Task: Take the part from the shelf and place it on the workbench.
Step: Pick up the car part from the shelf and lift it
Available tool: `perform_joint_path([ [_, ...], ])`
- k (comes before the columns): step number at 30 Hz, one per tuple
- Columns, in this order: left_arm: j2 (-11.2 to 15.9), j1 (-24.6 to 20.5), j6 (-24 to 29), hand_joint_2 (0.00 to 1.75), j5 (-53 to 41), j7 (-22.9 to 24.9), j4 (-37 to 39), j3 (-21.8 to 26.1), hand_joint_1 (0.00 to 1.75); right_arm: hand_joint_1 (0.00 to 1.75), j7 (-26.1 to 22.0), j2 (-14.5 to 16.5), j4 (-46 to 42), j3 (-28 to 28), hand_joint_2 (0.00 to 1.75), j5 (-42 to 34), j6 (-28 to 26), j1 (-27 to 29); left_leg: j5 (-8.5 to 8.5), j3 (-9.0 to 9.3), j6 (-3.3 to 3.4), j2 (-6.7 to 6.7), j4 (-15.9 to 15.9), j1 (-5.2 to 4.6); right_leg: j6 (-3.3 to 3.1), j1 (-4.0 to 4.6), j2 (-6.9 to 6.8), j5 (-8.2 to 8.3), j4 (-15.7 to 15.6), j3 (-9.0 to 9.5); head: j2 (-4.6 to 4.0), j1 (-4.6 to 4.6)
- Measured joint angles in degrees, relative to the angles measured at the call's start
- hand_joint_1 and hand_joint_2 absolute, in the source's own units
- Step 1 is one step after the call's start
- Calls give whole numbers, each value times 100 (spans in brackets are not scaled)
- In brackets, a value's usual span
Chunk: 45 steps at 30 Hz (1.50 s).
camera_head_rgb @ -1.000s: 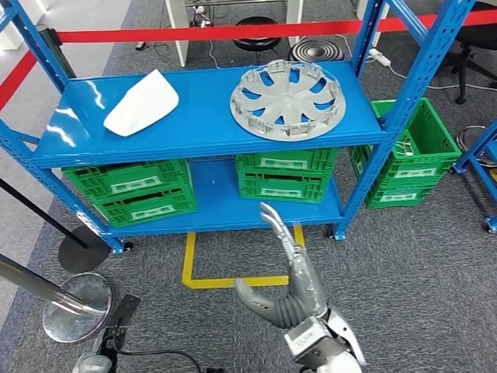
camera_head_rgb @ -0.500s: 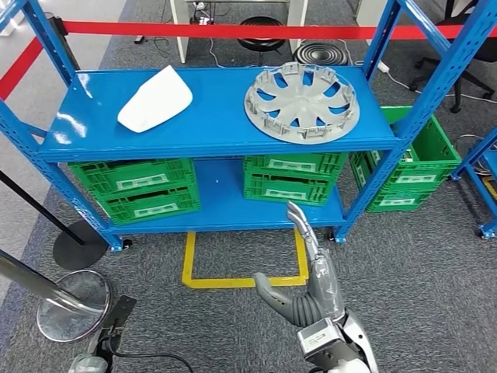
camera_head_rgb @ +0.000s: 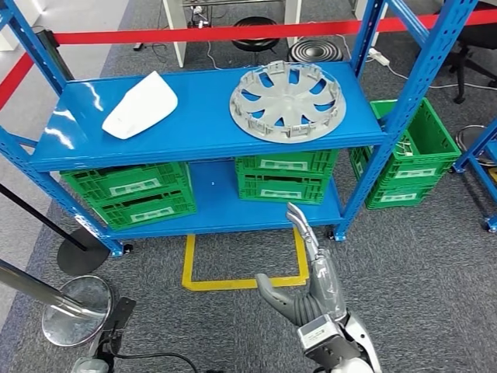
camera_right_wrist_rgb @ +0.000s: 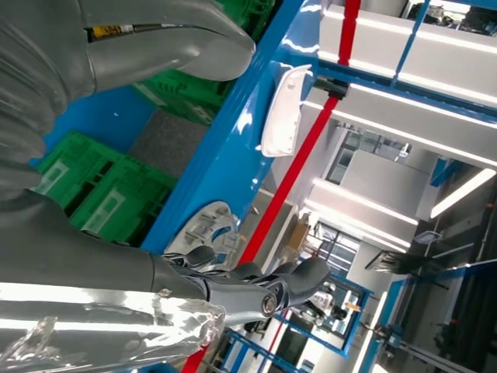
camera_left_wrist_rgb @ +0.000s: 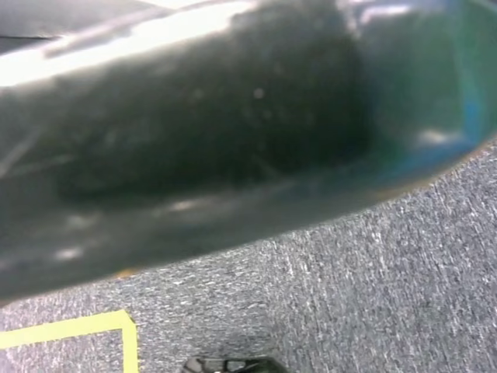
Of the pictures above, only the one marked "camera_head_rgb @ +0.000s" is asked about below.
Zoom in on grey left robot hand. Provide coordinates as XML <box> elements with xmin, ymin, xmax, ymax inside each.
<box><xmin>71</xmin><ymin>356</ymin><xmax>110</xmax><ymax>373</ymax></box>

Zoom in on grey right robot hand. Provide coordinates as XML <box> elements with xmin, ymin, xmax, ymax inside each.
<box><xmin>255</xmin><ymin>202</ymin><xmax>348</xmax><ymax>326</ymax></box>

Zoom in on grey plastic wheel hubcap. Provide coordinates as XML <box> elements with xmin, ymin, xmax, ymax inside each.
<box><xmin>229</xmin><ymin>60</ymin><xmax>347</xmax><ymax>145</ymax></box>

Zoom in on blue metal shelf rack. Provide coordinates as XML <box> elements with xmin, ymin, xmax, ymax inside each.
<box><xmin>0</xmin><ymin>0</ymin><xmax>497</xmax><ymax>257</ymax></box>
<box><xmin>452</xmin><ymin>118</ymin><xmax>497</xmax><ymax>234</ymax></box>

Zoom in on white plastic cover part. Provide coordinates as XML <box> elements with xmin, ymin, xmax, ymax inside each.
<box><xmin>101</xmin><ymin>70</ymin><xmax>179</xmax><ymax>141</ymax></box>

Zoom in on chrome stanchion with round base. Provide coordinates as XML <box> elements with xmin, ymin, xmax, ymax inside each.
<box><xmin>0</xmin><ymin>259</ymin><xmax>115</xmax><ymax>348</ymax></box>
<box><xmin>455</xmin><ymin>124</ymin><xmax>497</xmax><ymax>167</ymax></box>

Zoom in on black stanchion with round base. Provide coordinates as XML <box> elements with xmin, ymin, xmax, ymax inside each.
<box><xmin>0</xmin><ymin>183</ymin><xmax>111</xmax><ymax>277</ymax></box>

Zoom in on black round stool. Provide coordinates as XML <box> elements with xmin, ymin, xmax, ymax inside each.
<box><xmin>287</xmin><ymin>39</ymin><xmax>345</xmax><ymax>64</ymax></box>
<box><xmin>232</xmin><ymin>16</ymin><xmax>280</xmax><ymax>53</ymax></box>

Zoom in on white power strip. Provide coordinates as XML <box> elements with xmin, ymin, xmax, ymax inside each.
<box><xmin>367</xmin><ymin>47</ymin><xmax>391</xmax><ymax>67</ymax></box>

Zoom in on black office chair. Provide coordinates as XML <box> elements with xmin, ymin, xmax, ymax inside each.
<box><xmin>434</xmin><ymin>0</ymin><xmax>497</xmax><ymax>105</ymax></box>

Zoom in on red barrier belt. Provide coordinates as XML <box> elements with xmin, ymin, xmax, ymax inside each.
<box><xmin>0</xmin><ymin>51</ymin><xmax>35</xmax><ymax>112</ymax></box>
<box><xmin>54</xmin><ymin>9</ymin><xmax>497</xmax><ymax>47</ymax></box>

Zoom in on white desk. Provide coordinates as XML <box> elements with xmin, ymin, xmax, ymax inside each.
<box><xmin>161</xmin><ymin>0</ymin><xmax>303</xmax><ymax>69</ymax></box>

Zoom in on black camera cable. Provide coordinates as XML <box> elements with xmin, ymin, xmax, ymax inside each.
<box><xmin>112</xmin><ymin>351</ymin><xmax>198</xmax><ymax>373</ymax></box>

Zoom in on white charger with cable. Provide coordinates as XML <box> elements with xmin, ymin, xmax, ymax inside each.
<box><xmin>396</xmin><ymin>131</ymin><xmax>418</xmax><ymax>158</ymax></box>

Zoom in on dark stanchion post with belt head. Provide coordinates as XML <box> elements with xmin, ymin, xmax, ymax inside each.
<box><xmin>36</xmin><ymin>28</ymin><xmax>75</xmax><ymax>83</ymax></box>

